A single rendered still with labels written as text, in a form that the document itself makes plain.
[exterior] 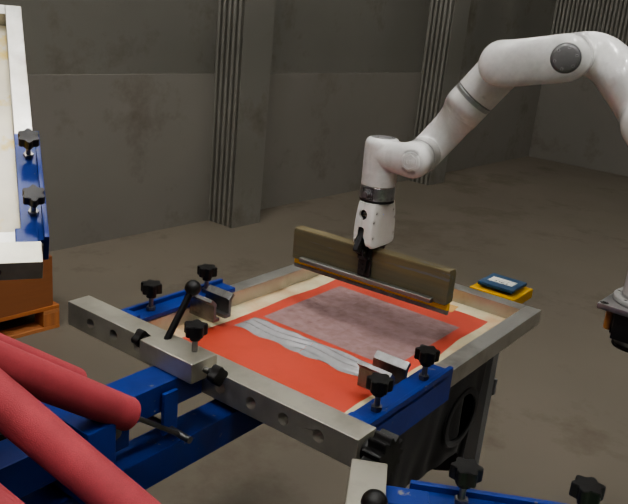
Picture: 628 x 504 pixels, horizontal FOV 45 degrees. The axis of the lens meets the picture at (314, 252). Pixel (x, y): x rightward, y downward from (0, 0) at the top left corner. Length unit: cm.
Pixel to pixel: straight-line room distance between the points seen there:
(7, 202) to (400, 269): 82
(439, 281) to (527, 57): 47
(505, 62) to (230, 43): 420
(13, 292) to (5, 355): 283
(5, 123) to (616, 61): 127
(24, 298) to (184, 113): 217
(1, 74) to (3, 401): 120
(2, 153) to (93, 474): 102
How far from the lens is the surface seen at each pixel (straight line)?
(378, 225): 160
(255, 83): 556
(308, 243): 174
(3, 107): 187
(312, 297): 183
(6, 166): 173
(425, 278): 158
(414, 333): 171
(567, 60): 142
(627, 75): 149
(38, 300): 386
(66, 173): 499
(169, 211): 556
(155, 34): 527
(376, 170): 158
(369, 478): 104
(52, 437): 87
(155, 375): 125
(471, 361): 156
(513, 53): 143
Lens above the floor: 163
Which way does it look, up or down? 18 degrees down
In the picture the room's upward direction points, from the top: 6 degrees clockwise
